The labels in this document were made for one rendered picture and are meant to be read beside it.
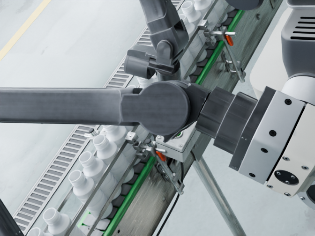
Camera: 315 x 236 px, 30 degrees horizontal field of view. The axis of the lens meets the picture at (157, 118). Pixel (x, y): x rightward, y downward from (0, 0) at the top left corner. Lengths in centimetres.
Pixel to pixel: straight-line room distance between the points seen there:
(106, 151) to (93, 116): 68
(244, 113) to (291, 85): 10
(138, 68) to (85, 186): 37
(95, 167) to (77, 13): 306
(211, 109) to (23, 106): 29
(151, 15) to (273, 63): 36
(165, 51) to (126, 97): 44
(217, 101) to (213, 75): 105
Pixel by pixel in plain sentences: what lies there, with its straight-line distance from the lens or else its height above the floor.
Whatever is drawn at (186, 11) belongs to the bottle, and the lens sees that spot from 183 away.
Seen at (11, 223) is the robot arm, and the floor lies 152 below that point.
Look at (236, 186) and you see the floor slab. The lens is 279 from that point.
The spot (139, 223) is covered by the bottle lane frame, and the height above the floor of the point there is 90.
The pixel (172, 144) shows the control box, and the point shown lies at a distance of 151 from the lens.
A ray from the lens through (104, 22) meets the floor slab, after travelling 424.
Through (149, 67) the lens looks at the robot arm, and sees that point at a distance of 131.
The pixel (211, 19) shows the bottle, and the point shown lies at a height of 107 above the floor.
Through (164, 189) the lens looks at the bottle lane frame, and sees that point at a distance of 173.
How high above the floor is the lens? 215
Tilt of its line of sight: 41 degrees down
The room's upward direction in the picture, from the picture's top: 31 degrees counter-clockwise
